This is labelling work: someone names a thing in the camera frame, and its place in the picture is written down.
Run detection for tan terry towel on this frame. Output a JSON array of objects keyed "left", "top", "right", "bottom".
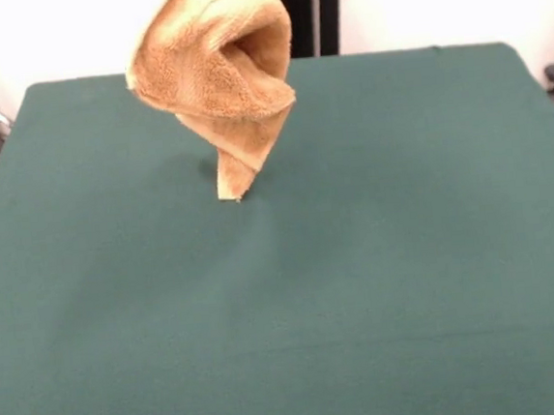
[{"left": 117, "top": 0, "right": 306, "bottom": 212}]

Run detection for dark green table cloth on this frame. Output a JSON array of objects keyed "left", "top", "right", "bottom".
[{"left": 0, "top": 35, "right": 554, "bottom": 415}]

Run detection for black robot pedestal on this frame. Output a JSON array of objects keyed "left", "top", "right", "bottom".
[{"left": 263, "top": 0, "right": 355, "bottom": 63}]

